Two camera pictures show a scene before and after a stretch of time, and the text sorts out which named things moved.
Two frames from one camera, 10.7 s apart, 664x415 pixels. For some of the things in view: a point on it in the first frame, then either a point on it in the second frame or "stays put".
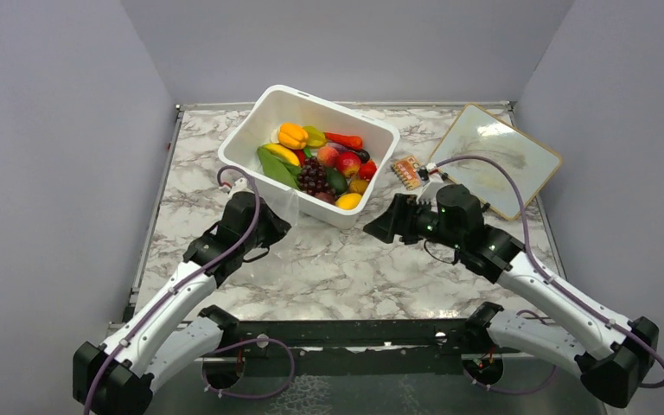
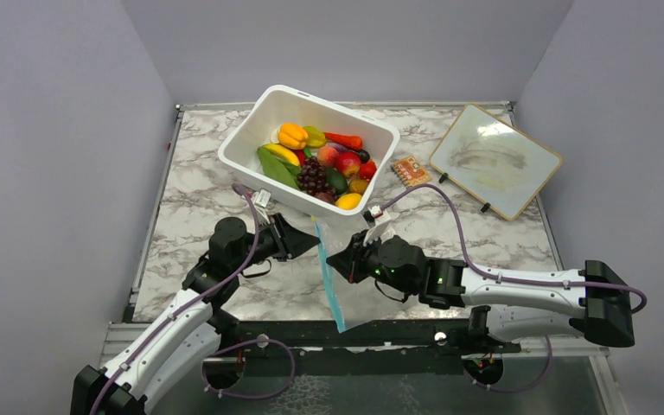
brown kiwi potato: (358, 186) stays put
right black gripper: (387, 225) to (349, 263)
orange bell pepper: (292, 136) stays put
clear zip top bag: (284, 202) to (347, 303)
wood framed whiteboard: (481, 131) stays put
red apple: (348, 163) stays put
